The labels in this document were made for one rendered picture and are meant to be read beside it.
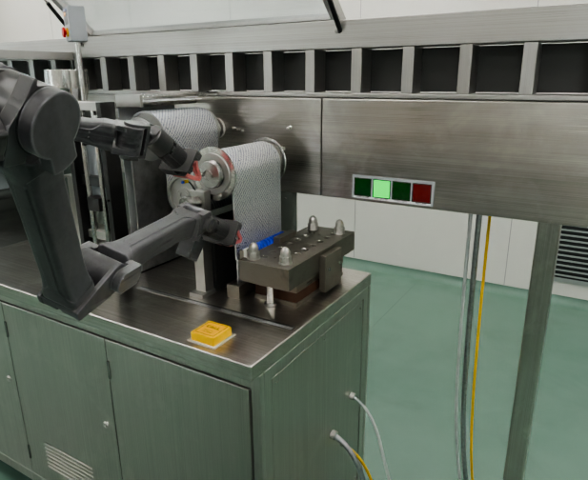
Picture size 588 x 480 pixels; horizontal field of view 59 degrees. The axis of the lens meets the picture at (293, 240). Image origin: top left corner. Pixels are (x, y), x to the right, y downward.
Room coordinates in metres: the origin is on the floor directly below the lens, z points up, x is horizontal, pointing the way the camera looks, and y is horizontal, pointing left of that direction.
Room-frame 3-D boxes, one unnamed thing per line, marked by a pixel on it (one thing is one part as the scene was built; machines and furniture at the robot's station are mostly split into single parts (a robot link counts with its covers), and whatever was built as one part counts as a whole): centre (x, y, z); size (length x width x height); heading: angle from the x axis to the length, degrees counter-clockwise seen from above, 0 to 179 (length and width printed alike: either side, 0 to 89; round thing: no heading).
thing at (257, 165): (1.59, 0.27, 1.16); 0.39 x 0.23 x 0.51; 59
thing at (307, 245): (1.47, -0.02, 1.00); 0.40 x 0.16 x 0.06; 149
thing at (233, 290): (1.50, 0.10, 0.92); 0.28 x 0.04 x 0.04; 149
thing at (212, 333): (1.14, 0.20, 0.91); 0.07 x 0.07 x 0.02; 59
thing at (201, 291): (1.40, 0.27, 1.05); 0.06 x 0.05 x 0.31; 149
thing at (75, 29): (1.73, 0.67, 1.66); 0.07 x 0.07 x 0.10; 33
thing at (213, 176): (1.41, 0.22, 1.25); 0.07 x 0.02 x 0.07; 59
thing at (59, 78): (1.89, 0.78, 1.50); 0.14 x 0.14 x 0.06
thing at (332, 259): (1.43, -0.11, 0.96); 0.10 x 0.03 x 0.11; 149
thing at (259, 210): (1.49, 0.10, 1.10); 0.23 x 0.01 x 0.18; 149
